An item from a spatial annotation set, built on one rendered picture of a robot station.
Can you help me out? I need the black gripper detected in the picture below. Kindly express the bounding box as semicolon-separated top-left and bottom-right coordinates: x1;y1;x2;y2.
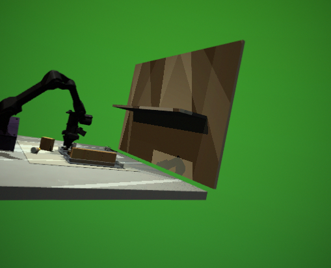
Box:
61;122;79;150

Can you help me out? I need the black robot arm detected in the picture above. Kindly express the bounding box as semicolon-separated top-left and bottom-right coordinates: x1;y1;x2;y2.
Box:
0;70;93;128

